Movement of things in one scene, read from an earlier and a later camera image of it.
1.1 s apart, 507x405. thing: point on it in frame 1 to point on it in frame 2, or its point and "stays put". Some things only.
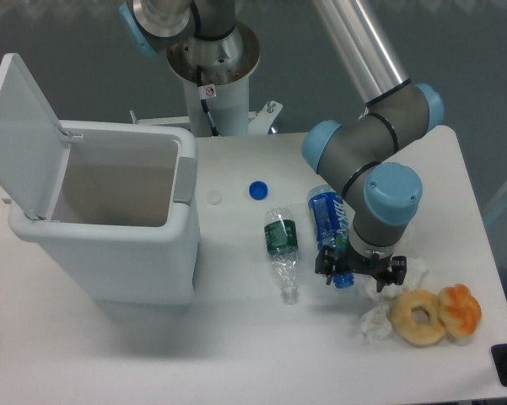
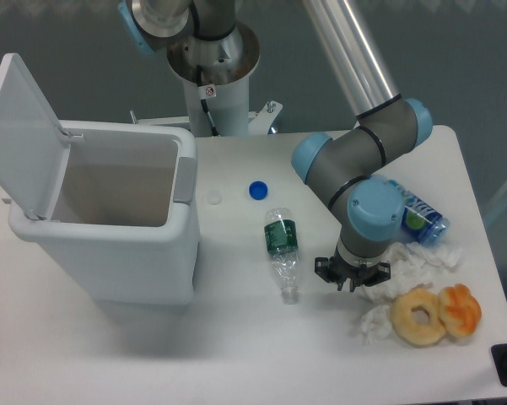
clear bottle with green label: x=282 y=241 stays put
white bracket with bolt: x=261 y=123 stays put
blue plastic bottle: x=330 y=218 to x=423 y=223
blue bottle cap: x=258 y=190 stays put
